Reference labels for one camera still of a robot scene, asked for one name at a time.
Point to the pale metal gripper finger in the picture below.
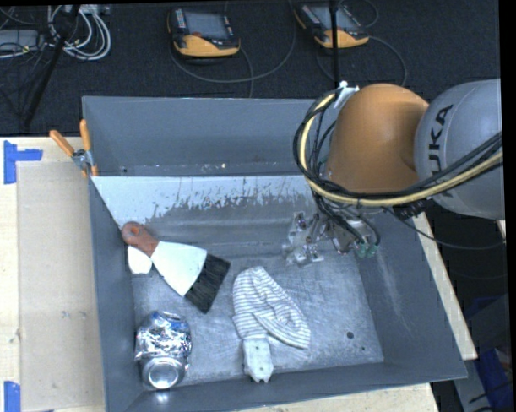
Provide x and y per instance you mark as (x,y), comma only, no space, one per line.
(304,255)
(300,227)

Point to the grey metal bin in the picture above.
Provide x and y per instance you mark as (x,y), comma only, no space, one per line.
(328,291)

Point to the white grey striped cloth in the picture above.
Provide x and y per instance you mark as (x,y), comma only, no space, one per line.
(265,306)

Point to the white plastic block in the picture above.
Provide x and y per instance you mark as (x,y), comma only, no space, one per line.
(258,361)

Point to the white rounded piece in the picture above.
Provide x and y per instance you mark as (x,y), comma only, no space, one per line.
(137,262)

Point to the crushed silver can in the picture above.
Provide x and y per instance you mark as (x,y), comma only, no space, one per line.
(163,348)

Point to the brown cardboard board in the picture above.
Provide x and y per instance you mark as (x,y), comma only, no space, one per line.
(54,292)

